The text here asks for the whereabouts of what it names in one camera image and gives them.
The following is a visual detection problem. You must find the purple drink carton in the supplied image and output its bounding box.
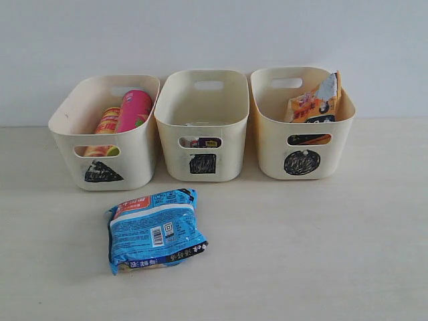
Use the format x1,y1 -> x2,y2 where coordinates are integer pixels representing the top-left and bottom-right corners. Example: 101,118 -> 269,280
198,137 -> 221,148

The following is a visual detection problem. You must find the white milk carton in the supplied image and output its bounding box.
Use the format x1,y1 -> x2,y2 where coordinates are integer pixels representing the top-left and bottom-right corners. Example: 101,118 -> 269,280
179,137 -> 200,148

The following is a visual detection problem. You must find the blue instant noodle packet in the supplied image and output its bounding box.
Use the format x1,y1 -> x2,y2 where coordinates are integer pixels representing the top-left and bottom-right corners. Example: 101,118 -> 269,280
107,188 -> 208,275

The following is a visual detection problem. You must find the pink Lays chips can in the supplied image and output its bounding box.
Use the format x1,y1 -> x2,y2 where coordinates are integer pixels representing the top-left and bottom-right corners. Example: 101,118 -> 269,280
114,90 -> 152,134

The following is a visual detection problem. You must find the yellow Lays chips can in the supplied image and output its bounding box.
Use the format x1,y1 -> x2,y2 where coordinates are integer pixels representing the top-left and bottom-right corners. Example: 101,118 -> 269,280
84,107 -> 120,157

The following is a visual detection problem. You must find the orange black noodle packet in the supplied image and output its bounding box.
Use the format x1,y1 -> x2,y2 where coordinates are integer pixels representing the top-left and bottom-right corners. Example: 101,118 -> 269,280
284,71 -> 342,124

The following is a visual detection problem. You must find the middle cream plastic bin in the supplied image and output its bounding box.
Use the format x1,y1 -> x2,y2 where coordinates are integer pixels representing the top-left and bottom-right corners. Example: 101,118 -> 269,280
154,70 -> 249,182

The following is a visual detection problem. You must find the cream plastic bin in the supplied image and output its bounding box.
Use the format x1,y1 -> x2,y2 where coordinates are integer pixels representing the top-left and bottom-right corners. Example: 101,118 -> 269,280
48,75 -> 161,191
250,67 -> 356,180
154,70 -> 249,182

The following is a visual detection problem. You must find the right cream plastic bin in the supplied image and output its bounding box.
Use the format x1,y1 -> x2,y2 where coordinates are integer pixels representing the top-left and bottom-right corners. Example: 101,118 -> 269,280
250,67 -> 356,180

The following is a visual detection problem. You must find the left cream plastic bin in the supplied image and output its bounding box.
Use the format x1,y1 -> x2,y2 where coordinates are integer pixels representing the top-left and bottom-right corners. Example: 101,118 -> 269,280
48,75 -> 161,191

